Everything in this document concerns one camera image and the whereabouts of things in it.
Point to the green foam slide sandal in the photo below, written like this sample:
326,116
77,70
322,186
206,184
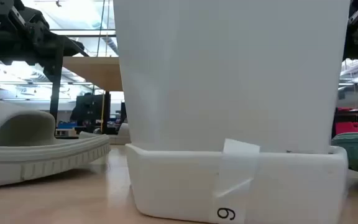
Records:
356,152

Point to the beige foam slide sandal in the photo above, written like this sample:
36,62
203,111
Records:
42,161

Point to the wooden shelf board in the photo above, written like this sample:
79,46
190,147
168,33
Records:
98,71

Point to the wooden table with black legs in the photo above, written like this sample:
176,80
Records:
56,93

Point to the red plastic storage bins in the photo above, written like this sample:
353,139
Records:
350,126

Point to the black computer monitor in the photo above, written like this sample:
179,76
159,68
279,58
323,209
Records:
89,109

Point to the white hexagonal planter pot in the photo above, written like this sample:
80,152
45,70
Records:
228,77

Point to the white tape label with 6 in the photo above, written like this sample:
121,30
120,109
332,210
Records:
235,174

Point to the white plastic planter saucer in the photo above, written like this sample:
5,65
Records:
172,183

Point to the black metal frame bar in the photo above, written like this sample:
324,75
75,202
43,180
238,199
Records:
82,30

